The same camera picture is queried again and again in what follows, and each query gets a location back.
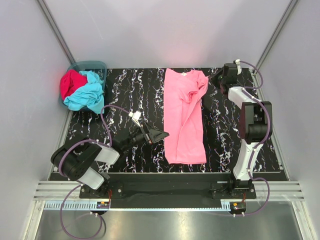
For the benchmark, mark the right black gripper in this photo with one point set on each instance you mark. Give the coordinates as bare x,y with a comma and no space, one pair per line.
213,78

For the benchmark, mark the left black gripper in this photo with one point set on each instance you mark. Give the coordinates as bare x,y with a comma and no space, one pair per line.
156,135

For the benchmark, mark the pink t shirt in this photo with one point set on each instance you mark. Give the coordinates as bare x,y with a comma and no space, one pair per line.
182,116

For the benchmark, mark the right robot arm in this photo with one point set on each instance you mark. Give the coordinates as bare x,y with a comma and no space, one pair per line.
255,125

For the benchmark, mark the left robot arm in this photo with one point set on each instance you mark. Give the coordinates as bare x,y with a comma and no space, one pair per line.
74,159

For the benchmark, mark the cyan t shirt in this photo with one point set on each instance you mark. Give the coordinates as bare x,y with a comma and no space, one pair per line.
90,96

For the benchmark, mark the teal plastic basket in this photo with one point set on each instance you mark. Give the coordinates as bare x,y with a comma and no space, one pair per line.
98,67

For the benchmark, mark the red t shirt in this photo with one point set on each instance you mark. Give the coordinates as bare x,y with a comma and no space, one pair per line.
70,82

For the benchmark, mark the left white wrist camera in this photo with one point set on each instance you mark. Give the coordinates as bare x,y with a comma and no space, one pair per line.
135,117

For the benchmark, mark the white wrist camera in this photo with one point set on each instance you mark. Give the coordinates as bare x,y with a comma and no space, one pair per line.
238,66
135,117

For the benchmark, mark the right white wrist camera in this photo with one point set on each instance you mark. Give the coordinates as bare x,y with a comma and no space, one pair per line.
238,66

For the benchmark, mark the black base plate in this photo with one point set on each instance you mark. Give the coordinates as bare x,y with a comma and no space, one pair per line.
166,202

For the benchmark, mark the right corner aluminium post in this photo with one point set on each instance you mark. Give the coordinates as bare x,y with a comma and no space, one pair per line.
277,31

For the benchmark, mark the corner aluminium post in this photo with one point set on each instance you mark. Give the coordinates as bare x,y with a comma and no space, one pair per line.
44,8
277,31

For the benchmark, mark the aluminium frame rail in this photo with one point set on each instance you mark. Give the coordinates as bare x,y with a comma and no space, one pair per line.
272,191

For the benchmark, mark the left corner aluminium post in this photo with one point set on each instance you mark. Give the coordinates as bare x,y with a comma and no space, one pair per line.
44,8

